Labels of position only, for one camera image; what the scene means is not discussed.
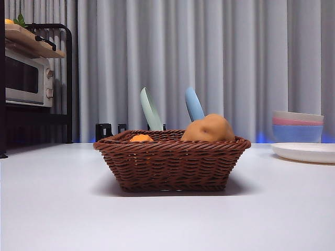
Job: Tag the orange corn cob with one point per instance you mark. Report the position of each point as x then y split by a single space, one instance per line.
141 138

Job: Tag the brown wicker basket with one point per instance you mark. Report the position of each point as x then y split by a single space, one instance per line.
170 167

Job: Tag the tan potato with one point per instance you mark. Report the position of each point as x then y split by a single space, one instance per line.
209 129

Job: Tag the pale green plate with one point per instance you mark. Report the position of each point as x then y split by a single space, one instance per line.
150 112

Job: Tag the pale blue plate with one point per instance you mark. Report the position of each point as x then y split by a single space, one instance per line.
193 107

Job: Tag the black plate rack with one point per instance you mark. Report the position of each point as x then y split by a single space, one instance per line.
103 132

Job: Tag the grey pleated curtain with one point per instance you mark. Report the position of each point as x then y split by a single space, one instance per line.
235 52

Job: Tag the pink bowl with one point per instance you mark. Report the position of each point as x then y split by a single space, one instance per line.
295 121

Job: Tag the blue bowl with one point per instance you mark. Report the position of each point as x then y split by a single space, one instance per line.
295 133

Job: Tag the white bowl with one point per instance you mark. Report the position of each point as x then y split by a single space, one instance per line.
295 114

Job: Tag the white flat plate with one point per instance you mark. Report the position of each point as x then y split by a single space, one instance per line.
306 153

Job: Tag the white toaster oven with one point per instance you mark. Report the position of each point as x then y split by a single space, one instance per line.
24 78

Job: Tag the wooden cutting board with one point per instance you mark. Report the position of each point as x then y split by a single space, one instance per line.
30 41

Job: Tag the green leaves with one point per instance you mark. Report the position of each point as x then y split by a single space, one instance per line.
20 21

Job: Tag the yellow fruit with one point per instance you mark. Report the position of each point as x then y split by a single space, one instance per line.
8 21

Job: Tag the black metal shelf frame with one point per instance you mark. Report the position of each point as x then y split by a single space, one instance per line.
69 78

